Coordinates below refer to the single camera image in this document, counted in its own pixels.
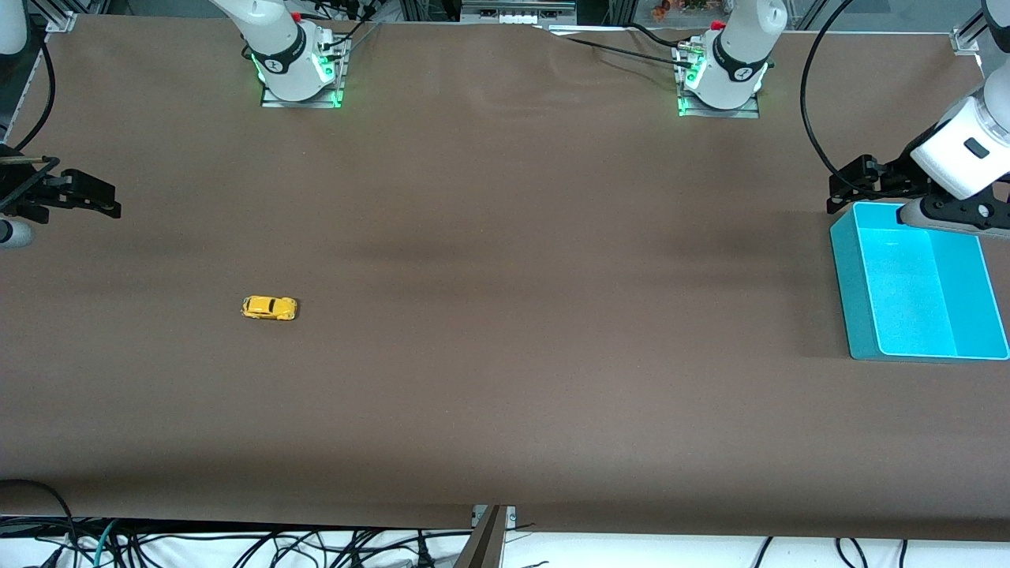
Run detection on yellow beetle toy car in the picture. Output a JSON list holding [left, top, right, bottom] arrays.
[[241, 295, 298, 323]]

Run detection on teal plastic storage bin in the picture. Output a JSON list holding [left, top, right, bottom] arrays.
[[829, 201, 1010, 363]]

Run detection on orange background objects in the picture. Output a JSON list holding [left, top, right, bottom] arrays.
[[651, 0, 711, 21]]

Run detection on brown table cover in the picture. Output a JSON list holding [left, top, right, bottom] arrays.
[[0, 14, 1010, 542]]

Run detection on white power strip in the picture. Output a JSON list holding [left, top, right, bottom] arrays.
[[460, 0, 577, 24]]

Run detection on table edge support beam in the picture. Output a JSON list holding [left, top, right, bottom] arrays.
[[452, 505, 518, 568]]

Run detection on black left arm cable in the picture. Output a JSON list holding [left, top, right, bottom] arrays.
[[800, 0, 869, 181]]

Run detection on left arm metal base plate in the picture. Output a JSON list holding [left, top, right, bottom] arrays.
[[677, 93, 761, 120]]

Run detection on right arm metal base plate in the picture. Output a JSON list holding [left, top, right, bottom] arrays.
[[260, 84, 346, 110]]

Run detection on short black table cable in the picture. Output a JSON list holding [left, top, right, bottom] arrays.
[[627, 22, 689, 50]]

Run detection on long black table cable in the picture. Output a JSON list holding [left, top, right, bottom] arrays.
[[543, 28, 699, 70]]

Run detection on black looped floor cable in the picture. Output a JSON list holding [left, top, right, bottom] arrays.
[[0, 479, 77, 568]]

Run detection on black base connector cables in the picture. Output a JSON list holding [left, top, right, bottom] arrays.
[[312, 0, 387, 50]]

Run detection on teal floor cable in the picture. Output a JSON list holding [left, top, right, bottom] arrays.
[[93, 518, 121, 568]]

